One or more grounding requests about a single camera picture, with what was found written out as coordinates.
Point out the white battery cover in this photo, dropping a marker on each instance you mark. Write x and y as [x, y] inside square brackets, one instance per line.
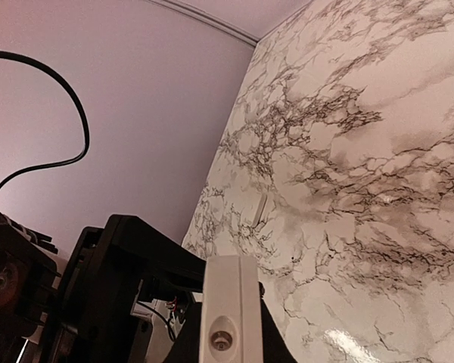
[254, 210]

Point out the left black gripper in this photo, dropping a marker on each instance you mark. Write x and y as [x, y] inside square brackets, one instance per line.
[111, 269]

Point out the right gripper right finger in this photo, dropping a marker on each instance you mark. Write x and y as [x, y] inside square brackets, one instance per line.
[274, 346]

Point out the white remote control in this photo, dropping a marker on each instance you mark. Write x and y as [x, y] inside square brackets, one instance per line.
[231, 325]

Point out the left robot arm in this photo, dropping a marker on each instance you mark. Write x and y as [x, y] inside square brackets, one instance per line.
[30, 276]

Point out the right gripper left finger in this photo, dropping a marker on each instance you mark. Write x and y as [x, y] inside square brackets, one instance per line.
[186, 347]

